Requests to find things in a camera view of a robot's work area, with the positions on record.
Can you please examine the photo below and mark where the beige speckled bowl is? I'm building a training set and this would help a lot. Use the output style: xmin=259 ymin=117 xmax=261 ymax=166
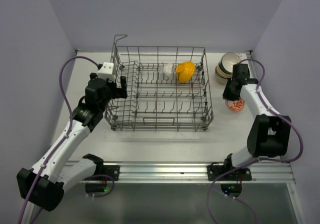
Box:
xmin=214 ymin=73 xmax=230 ymax=85

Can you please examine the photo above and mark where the beige bowl olive drawing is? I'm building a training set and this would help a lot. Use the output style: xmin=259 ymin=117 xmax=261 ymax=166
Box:
xmin=215 ymin=66 xmax=232 ymax=80

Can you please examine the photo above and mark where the teal and white bowl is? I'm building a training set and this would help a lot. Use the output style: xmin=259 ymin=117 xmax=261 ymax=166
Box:
xmin=218 ymin=52 xmax=241 ymax=73

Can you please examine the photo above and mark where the cream bowl bird drawing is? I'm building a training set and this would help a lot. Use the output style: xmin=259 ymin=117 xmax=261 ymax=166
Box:
xmin=216 ymin=64 xmax=232 ymax=79

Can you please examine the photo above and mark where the white bowl orange pattern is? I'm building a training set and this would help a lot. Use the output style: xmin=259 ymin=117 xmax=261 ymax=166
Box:
xmin=225 ymin=98 xmax=245 ymax=113

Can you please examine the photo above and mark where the small white bowl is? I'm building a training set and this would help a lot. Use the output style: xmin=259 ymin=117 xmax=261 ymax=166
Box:
xmin=160 ymin=63 xmax=173 ymax=79

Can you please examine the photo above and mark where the yellow ribbed bowl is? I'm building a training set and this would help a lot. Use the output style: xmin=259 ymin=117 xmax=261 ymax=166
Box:
xmin=175 ymin=61 xmax=196 ymax=83

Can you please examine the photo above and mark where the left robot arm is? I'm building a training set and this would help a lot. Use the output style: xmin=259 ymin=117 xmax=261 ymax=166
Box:
xmin=16 ymin=73 xmax=128 ymax=212

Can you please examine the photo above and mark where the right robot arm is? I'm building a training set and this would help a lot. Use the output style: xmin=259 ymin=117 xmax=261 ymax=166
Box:
xmin=222 ymin=63 xmax=291 ymax=181

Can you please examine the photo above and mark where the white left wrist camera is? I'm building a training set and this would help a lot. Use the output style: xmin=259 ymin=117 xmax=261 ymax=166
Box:
xmin=97 ymin=62 xmax=116 ymax=82

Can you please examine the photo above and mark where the aluminium side rail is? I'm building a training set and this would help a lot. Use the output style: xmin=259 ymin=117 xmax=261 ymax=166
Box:
xmin=238 ymin=58 xmax=290 ymax=161

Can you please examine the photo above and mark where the grey wire dish rack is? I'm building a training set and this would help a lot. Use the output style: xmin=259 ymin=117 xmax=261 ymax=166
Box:
xmin=104 ymin=34 xmax=214 ymax=132

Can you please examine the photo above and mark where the aluminium front rail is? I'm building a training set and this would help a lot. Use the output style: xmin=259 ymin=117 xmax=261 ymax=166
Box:
xmin=62 ymin=160 xmax=296 ymax=184

